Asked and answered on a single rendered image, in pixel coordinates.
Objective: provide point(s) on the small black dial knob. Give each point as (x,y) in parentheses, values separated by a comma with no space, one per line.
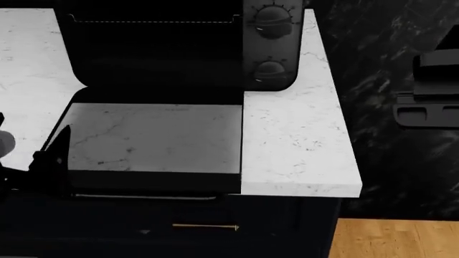
(270,71)

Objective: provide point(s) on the toaster oven glass door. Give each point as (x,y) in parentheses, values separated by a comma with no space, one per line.
(157,137)

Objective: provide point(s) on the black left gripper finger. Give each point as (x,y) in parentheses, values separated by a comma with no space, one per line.
(1,118)
(62,145)

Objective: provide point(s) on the large black dial knob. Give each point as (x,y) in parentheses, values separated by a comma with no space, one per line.
(274,22)

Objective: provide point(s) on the grey rounded robot part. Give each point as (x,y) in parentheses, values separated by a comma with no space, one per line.
(5,143)

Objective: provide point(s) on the black toaster oven body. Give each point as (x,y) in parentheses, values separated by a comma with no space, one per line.
(154,53)

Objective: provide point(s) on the dark navy base cabinet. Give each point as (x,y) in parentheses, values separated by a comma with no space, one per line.
(179,228)

